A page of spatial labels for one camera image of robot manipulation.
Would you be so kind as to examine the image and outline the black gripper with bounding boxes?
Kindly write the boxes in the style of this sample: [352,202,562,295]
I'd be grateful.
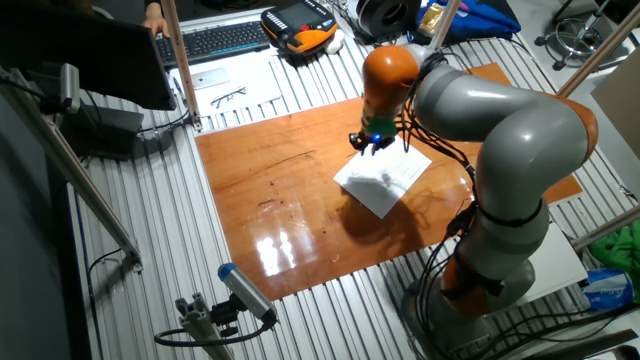
[348,129,397,157]

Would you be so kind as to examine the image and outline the white paper sheet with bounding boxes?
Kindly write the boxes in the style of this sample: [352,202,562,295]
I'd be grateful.
[333,137,433,220]

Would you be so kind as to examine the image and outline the bare person hand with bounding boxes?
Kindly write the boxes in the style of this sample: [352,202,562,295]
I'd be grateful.
[141,14,170,39]

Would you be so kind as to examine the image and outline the wooden board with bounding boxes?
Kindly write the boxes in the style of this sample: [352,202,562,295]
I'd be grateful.
[194,61,585,302]

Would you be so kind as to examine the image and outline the small white rounded object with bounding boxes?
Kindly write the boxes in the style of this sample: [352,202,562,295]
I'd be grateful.
[324,28,346,55]

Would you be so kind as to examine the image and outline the printed paper sheets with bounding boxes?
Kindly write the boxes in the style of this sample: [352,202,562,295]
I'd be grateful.
[168,52,284,119]

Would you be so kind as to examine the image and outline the yellow snack bag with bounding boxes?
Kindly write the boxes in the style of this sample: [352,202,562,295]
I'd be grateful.
[417,2,445,37]

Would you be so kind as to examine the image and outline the orange and black teach pendant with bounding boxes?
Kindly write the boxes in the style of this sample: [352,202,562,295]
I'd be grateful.
[259,0,339,55]

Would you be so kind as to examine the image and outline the black eyeglasses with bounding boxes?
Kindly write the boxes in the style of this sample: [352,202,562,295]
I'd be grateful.
[209,85,248,110]

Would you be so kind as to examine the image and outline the blue cloth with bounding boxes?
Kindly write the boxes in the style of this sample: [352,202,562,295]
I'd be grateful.
[415,0,522,46]

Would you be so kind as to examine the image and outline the silver smartphone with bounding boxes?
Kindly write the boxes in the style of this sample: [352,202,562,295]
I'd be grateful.
[191,67,231,91]

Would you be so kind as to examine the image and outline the black computer keyboard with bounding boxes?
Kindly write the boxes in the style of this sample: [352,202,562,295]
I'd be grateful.
[154,20,272,70]

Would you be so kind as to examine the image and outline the short aluminium profile stand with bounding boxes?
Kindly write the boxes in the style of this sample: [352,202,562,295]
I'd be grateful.
[174,292,236,360]

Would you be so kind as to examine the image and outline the beige cardboard panel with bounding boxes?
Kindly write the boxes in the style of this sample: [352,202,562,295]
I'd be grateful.
[591,59,640,161]

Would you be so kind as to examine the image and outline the chrome stool base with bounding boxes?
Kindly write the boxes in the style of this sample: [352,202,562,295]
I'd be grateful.
[533,0,631,72]

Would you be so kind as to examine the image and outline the black computer box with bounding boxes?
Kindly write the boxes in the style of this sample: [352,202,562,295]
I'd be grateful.
[59,102,146,161]

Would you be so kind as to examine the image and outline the green cloth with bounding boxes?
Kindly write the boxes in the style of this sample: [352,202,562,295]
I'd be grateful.
[588,224,640,304]

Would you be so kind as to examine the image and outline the blue tissue pack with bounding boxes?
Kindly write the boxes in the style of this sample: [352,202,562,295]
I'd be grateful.
[579,267,636,312]

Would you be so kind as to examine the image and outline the black computer monitor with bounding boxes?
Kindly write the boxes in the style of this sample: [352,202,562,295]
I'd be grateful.
[0,4,177,112]

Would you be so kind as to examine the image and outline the aluminium frame post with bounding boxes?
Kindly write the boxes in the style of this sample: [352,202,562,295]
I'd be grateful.
[571,203,640,252]
[556,2,640,98]
[428,0,462,51]
[160,0,204,132]

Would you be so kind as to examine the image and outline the grey camera with blue cap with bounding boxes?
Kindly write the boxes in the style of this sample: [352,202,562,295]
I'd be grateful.
[217,262,280,326]

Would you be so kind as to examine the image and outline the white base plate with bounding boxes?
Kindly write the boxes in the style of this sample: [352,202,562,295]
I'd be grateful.
[514,222,590,306]

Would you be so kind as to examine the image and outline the black camera cable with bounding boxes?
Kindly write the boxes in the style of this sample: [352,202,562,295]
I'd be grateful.
[153,309,279,349]

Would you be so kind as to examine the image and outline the long aluminium frame bar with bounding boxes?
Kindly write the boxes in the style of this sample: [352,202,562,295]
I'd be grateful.
[0,67,145,274]

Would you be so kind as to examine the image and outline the grey camera on frame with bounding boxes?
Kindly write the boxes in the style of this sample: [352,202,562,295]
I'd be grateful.
[58,62,82,115]

